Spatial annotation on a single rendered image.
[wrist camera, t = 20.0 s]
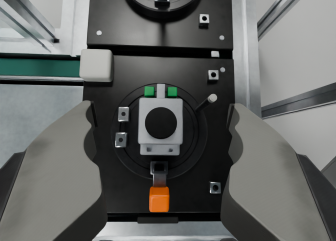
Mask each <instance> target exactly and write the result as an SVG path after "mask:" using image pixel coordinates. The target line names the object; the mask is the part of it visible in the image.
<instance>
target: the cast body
mask: <svg viewBox="0 0 336 241"><path fill-rule="evenodd" d="M138 143H139V144H140V154H141V155H165V156H178V155H179V154H180V145H181V144H182V143H183V100H182V99H180V98H165V84H160V83H158V84H157V91H156V98H147V97H142V98H140V99H139V110H138Z"/></svg>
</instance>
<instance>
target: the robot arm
mask: <svg viewBox="0 0 336 241"><path fill-rule="evenodd" d="M95 127H98V123H97V116H96V110H95V104H94V101H89V100H84V101H82V102H81V103H79V104H78V105H76V106H75V107H74V108H72V109H71V110H70V111H68V112H67V113H65V114H64V115H63V116H61V117H60V118H58V119H57V120H56V121H54V122H53V123H52V124H50V125H49V126H48V127H47V128H46V129H45V130H43V131H42V132H41V133H40V134H39V135H38V136H37V137H36V138H35V139H34V140H33V141H32V142H31V143H30V145H29V146H28V147H27V148H26V149H25V150H24V151H23V152H17V153H14V154H13V155H12V156H11V157H10V158H9V160H8V161H7V162H6V163H5V164H4V165H3V166H2V167H1V168H0V241H92V240H93V239H94V238H95V237H96V236H97V235H98V234H99V233H100V231H101V230H102V229H103V228H104V227H105V226H106V224H107V221H108V214H107V207H106V200H105V194H104V189H103V184H102V180H101V175H100V170H99V167H98V166H97V165H96V164H95V163H93V162H92V160H93V158H94V156H95V155H96V153H97V149H96V145H95V140H94V135H93V131H94V130H95ZM226 129H229V131H230V133H231V135H232V139H231V143H230V147H229V150H228V154H229V156H230V157H231V159H232V161H233V165H232V166H231V168H230V171H229V174H228V178H227V181H226V184H225V188H224V191H223V194H222V201H221V211H220V219H221V222H222V224H223V225H224V227H225V228H226V229H227V230H228V231H229V232H230V233H231V234H232V235H233V236H234V237H235V238H236V239H234V238H223V239H221V240H220V241H336V188H335V187H334V186H333V185H332V184H331V183H330V182H329V181H328V179H327V178H326V177H325V176H324V175H323V174H322V173H321V172H320V170H319V169H318V168H317V167H316V166H315V165H314V164H313V162H312V161H311V160H310V159H309V158H308V157H307V156H306V155H303V154H298V153H296V151H295V150H294V149H293V148H292V147H291V145H290V144H289V143H288V142H287V141H286V140H285V139H284V138H283V137H282V136H281V135H280V134H279V133H278V132H277V131H276V130H275V129H274V128H272V127H271V126H270V125H269V124H267V123H266V122H265V121H263V120H262V119H261V118H259V117H258V116H257V115H255V114H254V113H253V112H252V111H250V110H249V109H248V108H246V107H245V106H244V105H242V104H240V103H235V104H233V103H231V104H229V109H228V115H227V124H226Z"/></svg>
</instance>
